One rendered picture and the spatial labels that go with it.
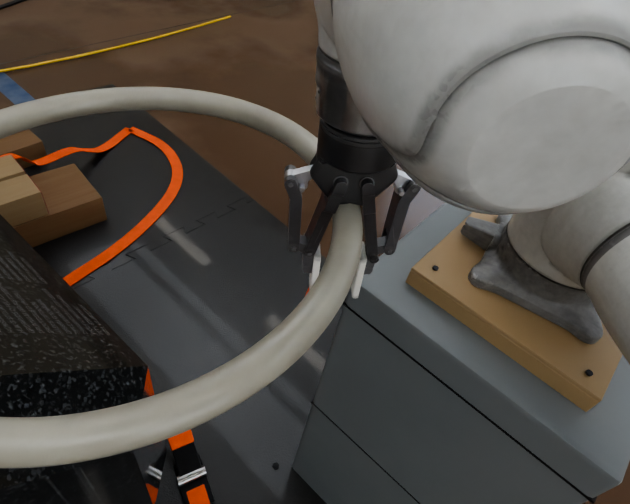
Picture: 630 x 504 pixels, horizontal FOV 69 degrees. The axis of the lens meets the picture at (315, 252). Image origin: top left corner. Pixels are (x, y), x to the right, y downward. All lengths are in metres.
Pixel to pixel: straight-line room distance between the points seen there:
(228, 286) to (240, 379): 1.31
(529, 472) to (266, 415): 0.84
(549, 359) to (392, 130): 0.51
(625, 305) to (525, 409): 0.19
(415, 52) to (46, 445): 0.30
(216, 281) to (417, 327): 1.11
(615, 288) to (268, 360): 0.35
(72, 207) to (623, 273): 1.64
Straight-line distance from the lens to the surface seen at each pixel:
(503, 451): 0.72
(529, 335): 0.66
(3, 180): 1.85
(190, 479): 1.31
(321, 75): 0.38
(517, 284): 0.68
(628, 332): 0.54
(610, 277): 0.55
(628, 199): 0.56
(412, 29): 0.17
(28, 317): 0.75
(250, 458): 1.35
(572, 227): 0.59
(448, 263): 0.69
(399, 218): 0.48
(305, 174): 0.44
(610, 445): 0.68
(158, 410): 0.33
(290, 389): 1.44
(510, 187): 0.18
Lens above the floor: 1.29
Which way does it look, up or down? 46 degrees down
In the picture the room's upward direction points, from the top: 12 degrees clockwise
